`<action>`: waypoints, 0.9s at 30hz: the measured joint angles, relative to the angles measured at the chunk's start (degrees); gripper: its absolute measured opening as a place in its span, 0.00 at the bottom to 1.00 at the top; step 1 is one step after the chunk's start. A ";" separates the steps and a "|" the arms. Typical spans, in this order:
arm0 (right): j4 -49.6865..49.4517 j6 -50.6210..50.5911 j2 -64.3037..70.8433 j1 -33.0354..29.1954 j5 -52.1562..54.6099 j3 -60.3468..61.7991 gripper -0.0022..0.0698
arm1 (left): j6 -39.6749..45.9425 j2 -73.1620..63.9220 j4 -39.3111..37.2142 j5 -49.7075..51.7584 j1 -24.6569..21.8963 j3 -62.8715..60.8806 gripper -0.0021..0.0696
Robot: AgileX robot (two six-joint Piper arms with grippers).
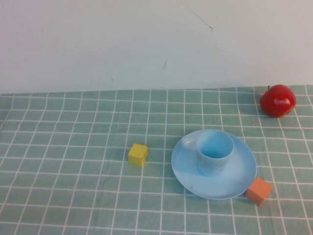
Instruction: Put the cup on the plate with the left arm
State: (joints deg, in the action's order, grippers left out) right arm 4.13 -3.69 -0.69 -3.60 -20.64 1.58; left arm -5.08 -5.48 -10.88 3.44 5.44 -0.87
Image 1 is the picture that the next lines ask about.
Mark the yellow cube block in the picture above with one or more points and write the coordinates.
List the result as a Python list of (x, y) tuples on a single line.
[(137, 155)]

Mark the light blue plastic plate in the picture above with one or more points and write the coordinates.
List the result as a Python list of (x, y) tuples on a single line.
[(185, 166)]

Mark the orange cube block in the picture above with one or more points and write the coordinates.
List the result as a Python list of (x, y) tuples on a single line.
[(258, 191)]

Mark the light blue plastic cup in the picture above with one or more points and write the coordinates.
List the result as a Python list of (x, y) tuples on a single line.
[(214, 156)]

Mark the green white checkered tablecloth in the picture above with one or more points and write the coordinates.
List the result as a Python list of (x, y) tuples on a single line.
[(73, 171)]

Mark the red apple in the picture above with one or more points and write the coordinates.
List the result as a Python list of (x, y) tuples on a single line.
[(277, 101)]

